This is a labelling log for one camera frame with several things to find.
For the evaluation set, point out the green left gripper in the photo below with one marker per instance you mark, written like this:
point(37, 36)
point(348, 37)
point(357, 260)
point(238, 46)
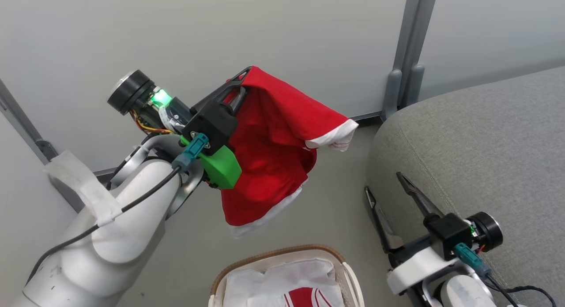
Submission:
point(220, 166)

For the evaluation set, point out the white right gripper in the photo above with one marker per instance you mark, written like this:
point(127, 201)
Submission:
point(415, 271)

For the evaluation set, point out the red garment with white trim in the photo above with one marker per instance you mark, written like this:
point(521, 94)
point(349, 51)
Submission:
point(269, 157)

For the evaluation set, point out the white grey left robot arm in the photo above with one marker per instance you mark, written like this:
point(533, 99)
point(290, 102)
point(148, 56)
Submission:
point(132, 201)

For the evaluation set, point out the cream laundry basket, woven rim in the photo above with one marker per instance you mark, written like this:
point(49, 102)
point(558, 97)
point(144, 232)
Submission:
point(273, 254)

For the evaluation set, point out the grey fabric sofa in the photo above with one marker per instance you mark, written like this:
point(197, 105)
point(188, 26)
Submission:
point(485, 157)

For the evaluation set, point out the white garment with red print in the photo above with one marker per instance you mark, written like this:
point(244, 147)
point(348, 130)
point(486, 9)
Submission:
point(265, 280)

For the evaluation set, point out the white tape strip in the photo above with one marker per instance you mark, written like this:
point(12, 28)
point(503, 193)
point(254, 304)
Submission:
point(84, 183)

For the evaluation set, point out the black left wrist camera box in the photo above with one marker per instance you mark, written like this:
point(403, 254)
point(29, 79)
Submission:
point(209, 124)

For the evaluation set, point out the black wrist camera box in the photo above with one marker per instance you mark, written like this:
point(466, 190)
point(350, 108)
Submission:
point(448, 236)
point(209, 124)

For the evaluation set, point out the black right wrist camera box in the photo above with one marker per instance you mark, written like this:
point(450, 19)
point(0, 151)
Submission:
point(448, 236)

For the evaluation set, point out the grey partition post with foot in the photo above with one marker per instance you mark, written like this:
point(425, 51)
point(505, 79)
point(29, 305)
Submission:
point(412, 42)

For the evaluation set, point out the grey slanted partition post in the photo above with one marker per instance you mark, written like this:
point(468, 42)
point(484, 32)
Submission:
point(26, 126)

